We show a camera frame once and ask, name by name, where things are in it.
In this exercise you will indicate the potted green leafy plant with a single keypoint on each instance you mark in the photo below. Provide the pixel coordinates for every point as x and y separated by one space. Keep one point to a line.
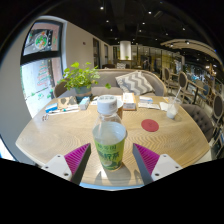
80 78

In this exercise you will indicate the grey tufted armchair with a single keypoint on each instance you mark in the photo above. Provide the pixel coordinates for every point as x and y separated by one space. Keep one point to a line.
198 118

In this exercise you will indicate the grey wood-framed sofa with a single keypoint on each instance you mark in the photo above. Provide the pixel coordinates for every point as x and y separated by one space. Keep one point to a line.
106 78

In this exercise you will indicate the flat round red coaster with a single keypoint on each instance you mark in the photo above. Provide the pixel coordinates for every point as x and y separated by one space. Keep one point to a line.
150 125

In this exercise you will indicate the small blue white packet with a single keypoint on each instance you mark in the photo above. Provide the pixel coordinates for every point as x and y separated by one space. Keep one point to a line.
51 107

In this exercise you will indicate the framed food poster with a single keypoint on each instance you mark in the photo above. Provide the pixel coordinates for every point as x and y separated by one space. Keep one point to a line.
41 40

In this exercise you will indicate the clear plastic cup with straw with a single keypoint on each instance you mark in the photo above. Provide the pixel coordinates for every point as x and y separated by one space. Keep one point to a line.
172 111

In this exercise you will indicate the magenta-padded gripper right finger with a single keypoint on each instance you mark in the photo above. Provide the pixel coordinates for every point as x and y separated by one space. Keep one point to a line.
146 159

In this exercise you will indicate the teal tissue pack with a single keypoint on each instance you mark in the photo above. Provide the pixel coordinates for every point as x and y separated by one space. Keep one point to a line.
84 103

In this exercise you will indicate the brown card with heart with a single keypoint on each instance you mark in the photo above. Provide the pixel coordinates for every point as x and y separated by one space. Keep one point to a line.
67 102

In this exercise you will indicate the grey white chevron cushion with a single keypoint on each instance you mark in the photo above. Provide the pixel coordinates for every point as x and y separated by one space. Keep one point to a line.
135 83

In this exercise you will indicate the group of ceiling spotlights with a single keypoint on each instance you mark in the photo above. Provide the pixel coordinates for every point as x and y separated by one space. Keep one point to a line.
149 12

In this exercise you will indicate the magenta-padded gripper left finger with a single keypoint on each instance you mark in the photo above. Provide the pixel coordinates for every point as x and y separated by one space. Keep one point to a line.
76 159

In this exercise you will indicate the group of dining chairs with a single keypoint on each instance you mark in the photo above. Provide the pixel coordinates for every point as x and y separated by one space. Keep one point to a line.
183 81

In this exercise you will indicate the white paper napkin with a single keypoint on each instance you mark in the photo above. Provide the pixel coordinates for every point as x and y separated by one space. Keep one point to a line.
163 106

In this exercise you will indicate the green-labelled clear drink bottle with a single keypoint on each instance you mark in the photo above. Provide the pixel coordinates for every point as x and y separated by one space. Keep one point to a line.
109 146

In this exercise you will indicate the white printed leaflet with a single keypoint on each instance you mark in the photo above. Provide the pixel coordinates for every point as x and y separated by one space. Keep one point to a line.
148 106

